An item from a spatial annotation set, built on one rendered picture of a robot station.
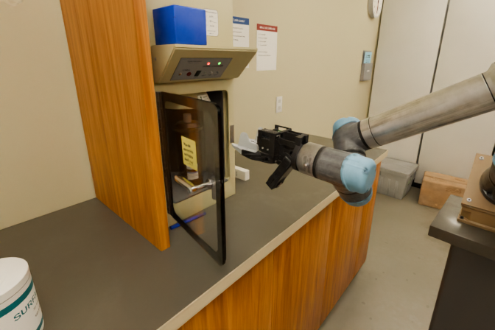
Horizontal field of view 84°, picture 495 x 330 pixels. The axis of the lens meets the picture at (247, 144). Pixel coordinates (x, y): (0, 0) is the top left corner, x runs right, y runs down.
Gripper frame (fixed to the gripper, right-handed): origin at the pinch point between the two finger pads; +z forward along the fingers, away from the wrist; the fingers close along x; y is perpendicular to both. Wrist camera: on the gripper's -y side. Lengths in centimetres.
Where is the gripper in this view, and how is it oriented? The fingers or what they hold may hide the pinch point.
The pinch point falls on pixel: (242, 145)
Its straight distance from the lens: 77.6
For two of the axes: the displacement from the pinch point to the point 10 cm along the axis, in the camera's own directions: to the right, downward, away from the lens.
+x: -6.8, 2.3, -6.9
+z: -7.3, -2.3, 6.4
